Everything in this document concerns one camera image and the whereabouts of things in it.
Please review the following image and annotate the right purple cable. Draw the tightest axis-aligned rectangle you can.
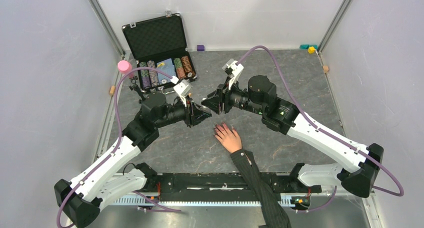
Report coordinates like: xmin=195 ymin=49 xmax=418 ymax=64
xmin=236 ymin=45 xmax=405 ymax=214

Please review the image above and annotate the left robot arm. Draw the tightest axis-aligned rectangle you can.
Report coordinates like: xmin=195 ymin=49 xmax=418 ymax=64
xmin=54 ymin=93 xmax=212 ymax=227

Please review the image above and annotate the black poker chip case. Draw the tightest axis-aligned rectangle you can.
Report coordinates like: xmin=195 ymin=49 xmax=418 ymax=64
xmin=121 ymin=13 xmax=198 ymax=82

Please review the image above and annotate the tan block left wall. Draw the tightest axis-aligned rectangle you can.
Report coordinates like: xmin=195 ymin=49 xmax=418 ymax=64
xmin=109 ymin=85 xmax=116 ymax=96

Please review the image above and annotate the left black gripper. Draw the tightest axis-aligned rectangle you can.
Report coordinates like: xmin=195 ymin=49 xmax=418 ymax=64
xmin=154 ymin=94 xmax=212 ymax=129

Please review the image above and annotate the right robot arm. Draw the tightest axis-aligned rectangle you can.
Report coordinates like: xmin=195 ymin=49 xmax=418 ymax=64
xmin=202 ymin=75 xmax=384 ymax=198

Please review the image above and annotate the yellow cube in corner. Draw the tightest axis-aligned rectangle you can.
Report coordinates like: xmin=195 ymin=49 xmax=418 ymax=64
xmin=307 ymin=46 xmax=316 ymax=54

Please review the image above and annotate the black pinstripe sleeve forearm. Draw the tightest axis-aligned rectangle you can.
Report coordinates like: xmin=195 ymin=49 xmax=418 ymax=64
xmin=230 ymin=149 xmax=291 ymax=227

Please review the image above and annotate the teal block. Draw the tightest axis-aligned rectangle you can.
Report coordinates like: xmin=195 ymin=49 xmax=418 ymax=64
xmin=299 ymin=44 xmax=318 ymax=50

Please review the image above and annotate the purple cable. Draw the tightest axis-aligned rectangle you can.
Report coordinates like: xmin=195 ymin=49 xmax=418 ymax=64
xmin=236 ymin=45 xmax=405 ymax=214
xmin=56 ymin=67 xmax=186 ymax=228

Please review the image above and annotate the pink microphone on tripod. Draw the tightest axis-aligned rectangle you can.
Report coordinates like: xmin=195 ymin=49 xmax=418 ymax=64
xmin=117 ymin=60 xmax=146 ymax=103

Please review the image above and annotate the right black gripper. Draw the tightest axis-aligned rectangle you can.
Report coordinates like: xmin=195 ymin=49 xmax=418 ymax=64
xmin=201 ymin=76 xmax=265 ymax=116

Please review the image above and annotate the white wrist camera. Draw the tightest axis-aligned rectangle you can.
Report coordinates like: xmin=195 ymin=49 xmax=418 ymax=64
xmin=170 ymin=76 xmax=192 ymax=107
xmin=222 ymin=59 xmax=244 ymax=90

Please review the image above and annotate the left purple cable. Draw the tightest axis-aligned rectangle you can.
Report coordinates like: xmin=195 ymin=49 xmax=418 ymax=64
xmin=56 ymin=67 xmax=186 ymax=228

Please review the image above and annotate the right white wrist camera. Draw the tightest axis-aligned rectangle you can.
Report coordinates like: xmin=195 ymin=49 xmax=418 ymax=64
xmin=222 ymin=59 xmax=244 ymax=90

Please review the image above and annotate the mannequin hand with red nails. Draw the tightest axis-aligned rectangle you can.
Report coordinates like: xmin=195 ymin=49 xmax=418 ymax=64
xmin=214 ymin=123 xmax=243 ymax=153

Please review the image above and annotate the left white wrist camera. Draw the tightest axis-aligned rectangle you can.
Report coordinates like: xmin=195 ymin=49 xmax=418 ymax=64
xmin=170 ymin=76 xmax=192 ymax=107

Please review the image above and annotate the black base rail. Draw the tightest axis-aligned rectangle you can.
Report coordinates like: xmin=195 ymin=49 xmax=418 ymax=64
xmin=122 ymin=162 xmax=322 ymax=210

